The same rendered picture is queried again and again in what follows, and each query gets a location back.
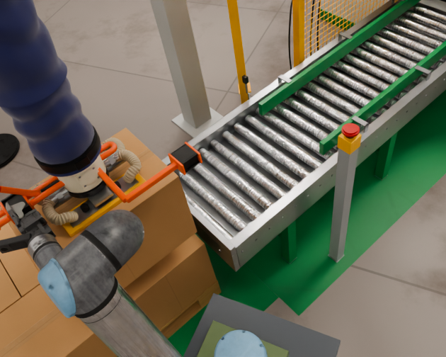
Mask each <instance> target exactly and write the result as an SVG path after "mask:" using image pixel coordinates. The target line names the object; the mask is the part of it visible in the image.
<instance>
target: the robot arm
mask: <svg viewBox="0 0 446 357"><path fill-rule="evenodd" d="M24 207H25V203H24V202H19V203H16V204H14V205H9V204H8V203H6V210H7V212H8V214H9V215H10V217H11V219H12V220H13V221H14V222H15V226H16V227H17V229H18V230H19V232H20V233H21V234H22V235H19V236H16V237H11V238H8V239H2V240H0V252H1V253H2V254H4V253H7V252H10V251H16V250H19V249H24V248H28V253H29V254H30V256H31V257H32V259H33V260H34V262H35V263H36V265H37V267H38V268H39V269H40V272H39V273H38V282H39V283H40V285H41V286H42V288H43V290H44V291H45V292H46V293H47V295H48V296H49V297H50V299H51V300H52V301H53V303H54V304H55V305H56V306H57V308H58V309H59V310H60V312H61V313H62V314H63V315H64V316H65V317H66V318H70V317H73V316H74V315H75V317H77V318H79V319H80V320H81V321H82V322H83V323H84V324H85V325H86V326H87V327H88V328H89V329H90V330H91V331H92V332H93V333H94V334H95V335H96V336H97V337H98V338H99V339H100V340H101V341H102V342H103V343H104V344H105V345H106V346H107V347H108V348H109V349H110V350H111V351H112V352H113V353H114V354H115V355H116V356H117V357H182V355H180V354H179V352H178V351H177V350H176V349H175V347H174V346H173V345H172V344H171V343H170V341H169V340H168V339H167V338H166V337H165V336H164V335H163V334H162V333H161V331H160V330H159V329H158V328H157V327H156V325H155V324H154V323H153V322H152V321H151V320H150V318H148V316H147V315H146V314H145V313H144V312H143V311H142V309H141V308H140V307H139V306H138V304H137V303H136V302H135V301H134V300H133V299H132V298H131V297H130V296H129V294H128V293H127V292H126V291H125V289H124V288H123V287H122V286H121V285H120V284H119V283H118V280H117V278H116V277H115V276H114V275H115V274H116V273H117V272H118V271H119V270H120V269H121V268H122V267H123V266H124V265H125V264H126V263H127V262H128V260H129V259H130V258H131V257H132V256H133V255H134V254H135V253H136V252H137V251H138V249H139V248H140V247H141V245H142V242H143V240H144V227H143V224H142V222H141V220H140V219H139V218H138V217H137V216H136V215H135V214H134V213H133V212H130V211H128V210H121V209H119V210H112V211H110V212H107V213H106V214H104V215H102V216H101V217H99V218H98V219H97V220H96V221H94V222H93V223H92V224H91V225H89V226H88V227H87V228H86V229H85V230H84V231H83V232H82V233H81V234H80V235H79V236H78V237H77V238H75V239H74V240H73V241H72V242H71V243H70V244H68V245H67V246H66V247H65V248H64V249H63V248H62V247H61V246H60V244H59V243H58V241H57V240H56V239H55V237H56V235H55V234H54V232H53V231H52V230H51V228H50V226H49V225H48V224H47V221H46V220H45V218H43V216H42V215H41V214H40V213H39V212H38V211H37V210H36V209H33V210H31V211H30V212H28V213H26V214H25V217H23V216H24V214H23V212H22V209H23V208H24ZM16 214H17V215H18V216H17V215H16ZM20 219H21V221H20ZM214 357H268V355H267V352H266V349H265V346H264V345H263V343H262V342H261V340H260V339H259V338H258V337H257V336H256V335H255V334H253V333H251V332H249V331H245V330H234V331H230V332H228V333H226V334H225V335H224V336H223V337H222V338H221V339H220V340H219V341H218V343H217V345H216V348H215V353H214Z"/></svg>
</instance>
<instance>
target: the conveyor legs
mask: <svg viewBox="0 0 446 357"><path fill-rule="evenodd" d="M396 136H397V132H396V133H395V134H394V135H393V136H392V137H390V138H389V139H388V140H387V141H386V142H385V143H384V144H383V145H382V146H381V147H380V148H378V149H377V150H376V151H375V152H374V153H376V154H378V159H377V165H376V170H375V174H374V175H375V176H376V177H377V178H379V179H381V180H383V179H384V178H385V177H386V176H388V172H389V166H390V163H391V157H392V154H393V151H394V145H395V142H396ZM278 236H279V237H280V238H281V244H282V257H283V259H284V260H286V262H288V263H289V264H291V263H292V262H293V261H294V260H295V259H296V258H297V245H296V220H295V221H294V222H293V223H291V224H290V225H289V226H288V227H287V228H286V229H284V230H283V231H282V232H281V233H279V235H278Z"/></svg>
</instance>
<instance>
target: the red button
mask: <svg viewBox="0 0 446 357"><path fill-rule="evenodd" d="M341 132H342V133H343V135H345V136H346V137H347V138H348V139H352V138H354V137H355V136H357V135H358V134H359V132H360V128H359V127H358V126H357V125H356V124H353V123H348V124H345V125H344V126H343V127H342V130H341Z"/></svg>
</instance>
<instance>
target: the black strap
mask: <svg viewBox="0 0 446 357"><path fill-rule="evenodd" d="M93 129H94V137H93V141H92V143H91V145H90V146H89V147H88V149H87V150H86V151H85V152H84V153H83V154H82V155H81V156H79V157H77V158H75V159H73V160H71V161H69V162H67V163H64V164H46V163H44V162H41V161H39V160H38V159H37V158H36V157H35V156H34V155H33V156H34V159H35V160H36V162H37V163H38V165H39V166H40V168H41V169H42V170H44V171H46V172H48V173H50V174H66V173H70V172H73V171H76V170H78V171H79V170H80V169H82V168H84V167H85V166H87V165H88V164H90V163H91V160H92V159H93V158H94V157H95V155H96V154H97V152H98V150H99V147H100V144H101V141H100V137H99V136H98V133H97V132H96V129H95V127H94V126H93Z"/></svg>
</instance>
